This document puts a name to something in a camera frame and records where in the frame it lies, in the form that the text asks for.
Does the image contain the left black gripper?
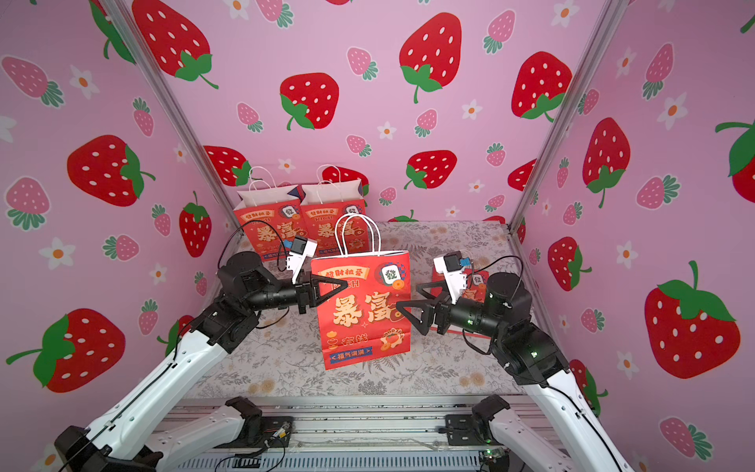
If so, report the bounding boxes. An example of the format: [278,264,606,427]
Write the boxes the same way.
[241,272,342,320]

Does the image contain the red paper bag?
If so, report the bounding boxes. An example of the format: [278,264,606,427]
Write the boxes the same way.
[312,214,412,370]
[432,269,489,338]
[234,166,308,262]
[300,164,366,256]

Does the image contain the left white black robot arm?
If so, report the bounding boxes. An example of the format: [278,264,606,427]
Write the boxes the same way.
[54,251,348,471]

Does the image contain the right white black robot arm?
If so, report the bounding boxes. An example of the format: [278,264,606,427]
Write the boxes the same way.
[396,273,631,471]

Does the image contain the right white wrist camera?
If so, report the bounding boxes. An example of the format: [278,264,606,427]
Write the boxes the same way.
[434,251,471,305]

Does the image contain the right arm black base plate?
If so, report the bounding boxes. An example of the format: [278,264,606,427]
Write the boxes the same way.
[436,410,524,448]

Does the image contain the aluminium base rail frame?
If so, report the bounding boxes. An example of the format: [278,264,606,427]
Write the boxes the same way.
[140,393,621,472]

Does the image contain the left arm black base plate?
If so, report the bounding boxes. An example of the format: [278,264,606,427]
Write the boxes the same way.
[216,416,294,450]

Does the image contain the right aluminium frame post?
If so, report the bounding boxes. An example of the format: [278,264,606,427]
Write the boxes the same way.
[508,0,629,236]

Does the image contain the aluminium frame post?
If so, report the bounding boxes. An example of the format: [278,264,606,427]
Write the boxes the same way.
[103,1,237,225]
[508,0,629,236]

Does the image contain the left aluminium frame post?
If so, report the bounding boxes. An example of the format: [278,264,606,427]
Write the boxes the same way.
[103,1,237,225]

